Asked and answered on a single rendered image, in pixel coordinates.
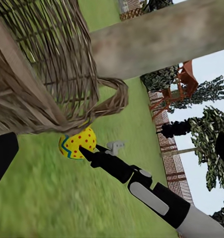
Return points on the wicker basket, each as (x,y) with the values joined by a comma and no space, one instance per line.
(26,107)

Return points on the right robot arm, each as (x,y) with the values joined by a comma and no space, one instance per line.
(188,220)

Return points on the easter egg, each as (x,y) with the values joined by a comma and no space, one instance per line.
(69,145)

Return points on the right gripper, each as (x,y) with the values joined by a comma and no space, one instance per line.
(101,159)

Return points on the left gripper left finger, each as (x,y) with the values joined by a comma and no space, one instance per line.
(8,150)

